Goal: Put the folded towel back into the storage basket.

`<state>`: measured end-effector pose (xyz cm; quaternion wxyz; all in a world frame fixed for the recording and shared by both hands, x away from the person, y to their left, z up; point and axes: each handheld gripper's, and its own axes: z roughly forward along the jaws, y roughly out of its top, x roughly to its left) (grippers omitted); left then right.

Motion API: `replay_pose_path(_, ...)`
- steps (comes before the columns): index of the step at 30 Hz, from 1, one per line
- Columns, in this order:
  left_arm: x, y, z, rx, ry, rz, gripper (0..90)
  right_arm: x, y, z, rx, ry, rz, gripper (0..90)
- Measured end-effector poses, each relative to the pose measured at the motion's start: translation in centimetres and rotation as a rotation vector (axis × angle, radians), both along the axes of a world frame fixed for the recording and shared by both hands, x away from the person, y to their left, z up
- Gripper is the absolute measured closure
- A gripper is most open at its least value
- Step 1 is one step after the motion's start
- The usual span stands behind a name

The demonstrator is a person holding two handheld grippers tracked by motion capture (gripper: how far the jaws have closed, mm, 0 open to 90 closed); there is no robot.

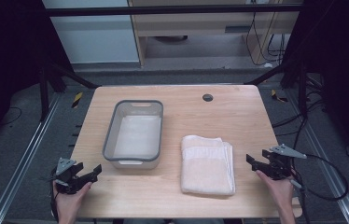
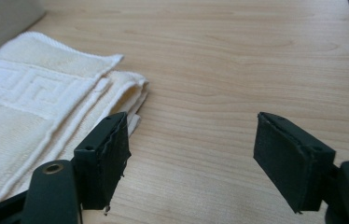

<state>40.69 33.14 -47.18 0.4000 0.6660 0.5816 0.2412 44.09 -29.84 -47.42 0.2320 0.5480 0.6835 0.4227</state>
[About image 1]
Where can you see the white cabinet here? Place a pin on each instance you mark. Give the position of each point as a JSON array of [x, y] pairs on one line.
[[94, 37]]

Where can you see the person's right hand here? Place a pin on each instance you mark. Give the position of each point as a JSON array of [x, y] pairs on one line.
[[280, 191]]

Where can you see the black horizontal frame bar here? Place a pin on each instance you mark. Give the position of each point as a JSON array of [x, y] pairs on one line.
[[163, 10]]

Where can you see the dark curtain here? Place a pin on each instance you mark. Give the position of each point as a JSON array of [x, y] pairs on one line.
[[7, 62], [340, 62]]

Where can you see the white basin with grey rim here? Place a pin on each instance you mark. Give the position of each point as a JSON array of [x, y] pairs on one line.
[[136, 137]]

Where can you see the light wooden desk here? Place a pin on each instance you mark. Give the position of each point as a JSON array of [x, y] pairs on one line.
[[194, 23]]

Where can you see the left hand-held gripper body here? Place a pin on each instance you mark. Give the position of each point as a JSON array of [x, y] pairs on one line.
[[64, 166]]

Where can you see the black frame leg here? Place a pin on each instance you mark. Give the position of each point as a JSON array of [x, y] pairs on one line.
[[43, 93], [302, 93]]

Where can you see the white towel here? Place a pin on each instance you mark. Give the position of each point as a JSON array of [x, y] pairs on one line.
[[206, 169]]

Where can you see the yellow and black tape strip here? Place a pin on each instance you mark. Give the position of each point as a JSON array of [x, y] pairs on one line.
[[77, 100], [276, 96]]

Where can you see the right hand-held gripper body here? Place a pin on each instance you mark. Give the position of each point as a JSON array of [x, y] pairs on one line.
[[280, 166]]

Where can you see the person's left hand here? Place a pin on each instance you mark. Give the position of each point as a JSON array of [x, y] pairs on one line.
[[68, 202]]

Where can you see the metal floor rail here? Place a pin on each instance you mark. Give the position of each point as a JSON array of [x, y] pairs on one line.
[[23, 161], [325, 161]]

